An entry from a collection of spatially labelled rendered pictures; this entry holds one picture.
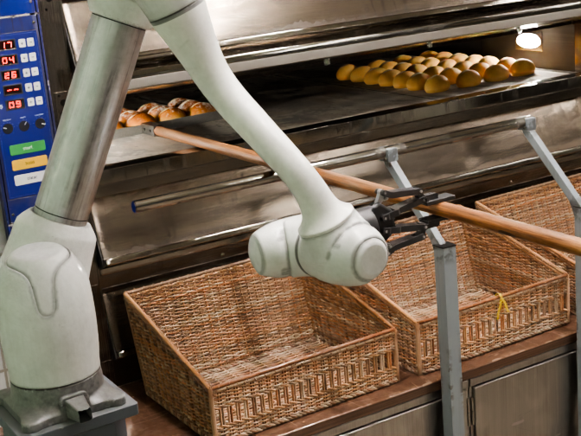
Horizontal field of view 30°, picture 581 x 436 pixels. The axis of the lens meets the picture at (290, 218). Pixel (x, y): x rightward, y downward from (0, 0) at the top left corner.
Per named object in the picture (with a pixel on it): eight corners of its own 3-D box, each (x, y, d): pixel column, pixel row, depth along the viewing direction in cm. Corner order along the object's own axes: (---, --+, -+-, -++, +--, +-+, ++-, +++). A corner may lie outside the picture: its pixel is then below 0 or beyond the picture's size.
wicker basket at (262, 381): (130, 386, 296) (118, 291, 289) (304, 332, 323) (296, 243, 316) (214, 450, 256) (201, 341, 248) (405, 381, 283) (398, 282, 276)
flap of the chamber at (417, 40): (97, 94, 263) (72, 103, 280) (623, 9, 347) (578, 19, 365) (94, 85, 262) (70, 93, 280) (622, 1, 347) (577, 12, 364)
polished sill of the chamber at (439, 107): (79, 184, 287) (78, 169, 286) (578, 83, 372) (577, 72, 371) (88, 188, 282) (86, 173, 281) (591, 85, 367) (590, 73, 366)
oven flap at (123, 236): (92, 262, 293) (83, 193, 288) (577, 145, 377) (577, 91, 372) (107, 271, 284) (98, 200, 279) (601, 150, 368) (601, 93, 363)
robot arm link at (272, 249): (315, 261, 205) (354, 271, 194) (243, 281, 198) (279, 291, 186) (307, 206, 203) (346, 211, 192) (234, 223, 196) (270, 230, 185)
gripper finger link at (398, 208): (372, 220, 207) (370, 213, 206) (417, 198, 212) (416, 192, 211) (384, 223, 204) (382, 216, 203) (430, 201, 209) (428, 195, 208)
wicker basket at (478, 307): (318, 329, 325) (310, 240, 317) (463, 284, 352) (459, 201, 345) (419, 379, 284) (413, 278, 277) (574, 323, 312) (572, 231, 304)
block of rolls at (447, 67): (332, 80, 402) (330, 65, 401) (434, 62, 425) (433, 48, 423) (433, 94, 351) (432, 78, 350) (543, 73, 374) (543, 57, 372)
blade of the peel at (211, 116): (226, 118, 343) (225, 109, 342) (60, 149, 316) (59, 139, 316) (176, 106, 373) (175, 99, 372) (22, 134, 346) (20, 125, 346)
